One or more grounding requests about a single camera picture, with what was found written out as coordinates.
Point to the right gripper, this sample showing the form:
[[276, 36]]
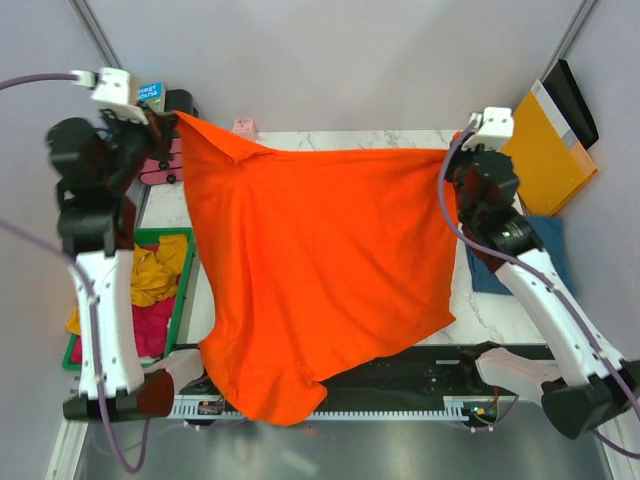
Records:
[[461, 155]]

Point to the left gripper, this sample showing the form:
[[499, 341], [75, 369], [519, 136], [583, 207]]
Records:
[[160, 131]]

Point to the orange t-shirt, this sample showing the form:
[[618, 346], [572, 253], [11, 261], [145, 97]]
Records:
[[318, 262]]

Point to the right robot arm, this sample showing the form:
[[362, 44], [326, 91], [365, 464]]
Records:
[[592, 382]]

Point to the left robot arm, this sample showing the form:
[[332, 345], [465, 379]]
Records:
[[96, 227]]

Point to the orange folder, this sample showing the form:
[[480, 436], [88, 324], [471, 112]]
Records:
[[550, 174]]

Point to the blue treehouse paperback book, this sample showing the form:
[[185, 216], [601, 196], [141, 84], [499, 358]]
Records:
[[153, 96]]

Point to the folded blue t-shirt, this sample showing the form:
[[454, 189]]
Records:
[[551, 232]]

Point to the white grey folder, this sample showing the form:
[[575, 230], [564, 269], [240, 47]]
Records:
[[554, 115]]

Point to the black folder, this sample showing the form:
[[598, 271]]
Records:
[[567, 96]]

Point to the yellow t-shirt in bin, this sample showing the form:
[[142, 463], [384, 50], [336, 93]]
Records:
[[157, 270]]

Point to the small pink box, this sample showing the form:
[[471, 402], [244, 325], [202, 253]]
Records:
[[245, 128]]

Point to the magenta t-shirt in bin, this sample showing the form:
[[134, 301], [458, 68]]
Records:
[[151, 324]]

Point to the green plastic bin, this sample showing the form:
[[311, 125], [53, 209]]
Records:
[[145, 237]]

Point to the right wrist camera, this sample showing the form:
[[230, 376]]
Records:
[[491, 129]]

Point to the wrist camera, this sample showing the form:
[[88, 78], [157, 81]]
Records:
[[116, 91], [491, 129]]

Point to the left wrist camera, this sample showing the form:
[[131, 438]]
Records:
[[116, 91]]

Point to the left aluminium frame post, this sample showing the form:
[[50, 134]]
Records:
[[95, 32]]

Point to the aluminium frame post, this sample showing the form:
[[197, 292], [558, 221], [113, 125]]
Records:
[[572, 32], [95, 32]]

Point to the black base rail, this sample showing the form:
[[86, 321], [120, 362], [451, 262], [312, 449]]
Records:
[[421, 377]]

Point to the right aluminium frame post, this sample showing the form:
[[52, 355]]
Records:
[[572, 32]]

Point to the grey slotted cable duct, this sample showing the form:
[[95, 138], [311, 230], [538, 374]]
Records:
[[214, 407]]

